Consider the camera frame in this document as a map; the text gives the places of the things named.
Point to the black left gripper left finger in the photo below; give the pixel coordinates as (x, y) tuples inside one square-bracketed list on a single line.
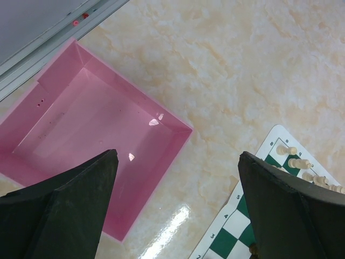
[(61, 217)]

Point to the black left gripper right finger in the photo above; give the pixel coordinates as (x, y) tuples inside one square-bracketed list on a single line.
[(290, 217)]

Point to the green white chess mat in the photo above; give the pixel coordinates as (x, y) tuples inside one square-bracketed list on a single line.
[(230, 234)]

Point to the pink rectangular tray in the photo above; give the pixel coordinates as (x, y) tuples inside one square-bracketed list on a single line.
[(77, 108)]

